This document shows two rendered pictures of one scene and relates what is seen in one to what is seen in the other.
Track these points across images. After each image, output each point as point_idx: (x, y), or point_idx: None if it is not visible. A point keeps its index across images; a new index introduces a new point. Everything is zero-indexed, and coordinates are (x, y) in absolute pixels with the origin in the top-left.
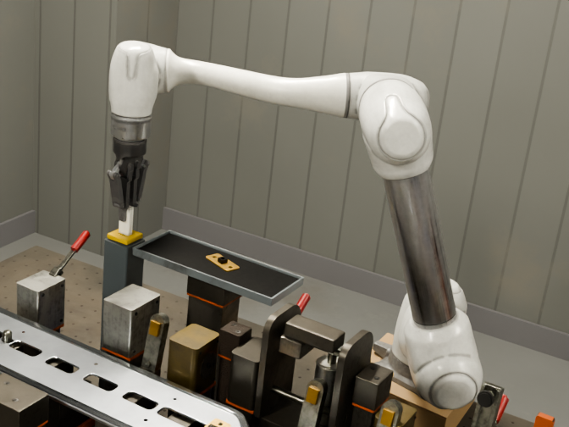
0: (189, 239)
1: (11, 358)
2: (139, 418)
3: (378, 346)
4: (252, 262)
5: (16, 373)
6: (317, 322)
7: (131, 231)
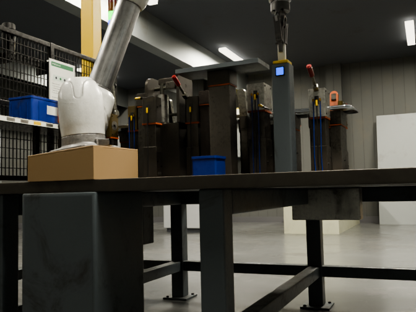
0: (243, 60)
1: (304, 114)
2: (236, 120)
3: (110, 139)
4: (203, 67)
5: (296, 116)
6: (169, 77)
7: (278, 60)
